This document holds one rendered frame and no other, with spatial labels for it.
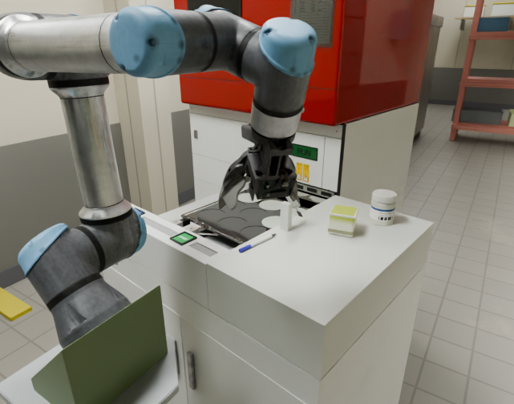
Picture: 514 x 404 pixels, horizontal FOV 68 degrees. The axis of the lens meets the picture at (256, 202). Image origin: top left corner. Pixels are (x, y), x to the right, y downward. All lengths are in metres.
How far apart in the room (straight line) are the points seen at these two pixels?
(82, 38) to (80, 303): 0.49
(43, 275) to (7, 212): 2.03
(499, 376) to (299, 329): 1.59
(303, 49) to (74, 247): 0.61
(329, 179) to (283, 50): 0.96
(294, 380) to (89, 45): 0.77
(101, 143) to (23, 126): 1.99
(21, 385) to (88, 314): 0.24
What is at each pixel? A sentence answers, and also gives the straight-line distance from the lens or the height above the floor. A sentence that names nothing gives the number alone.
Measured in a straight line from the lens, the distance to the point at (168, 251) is 1.11.
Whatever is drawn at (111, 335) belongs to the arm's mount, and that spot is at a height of 0.97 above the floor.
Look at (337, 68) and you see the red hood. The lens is 1.29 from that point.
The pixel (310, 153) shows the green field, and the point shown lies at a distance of 1.44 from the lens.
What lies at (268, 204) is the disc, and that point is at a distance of 1.48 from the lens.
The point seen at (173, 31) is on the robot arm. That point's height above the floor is 1.49.
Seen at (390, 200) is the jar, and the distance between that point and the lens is 1.19.
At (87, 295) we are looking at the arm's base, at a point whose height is 1.02.
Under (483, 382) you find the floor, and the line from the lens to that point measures 2.26.
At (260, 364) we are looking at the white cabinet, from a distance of 1.01.
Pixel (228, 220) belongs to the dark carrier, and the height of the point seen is 0.90.
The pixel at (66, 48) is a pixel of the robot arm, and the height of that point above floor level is 1.47.
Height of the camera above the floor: 1.48
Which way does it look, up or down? 23 degrees down
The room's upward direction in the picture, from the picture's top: straight up
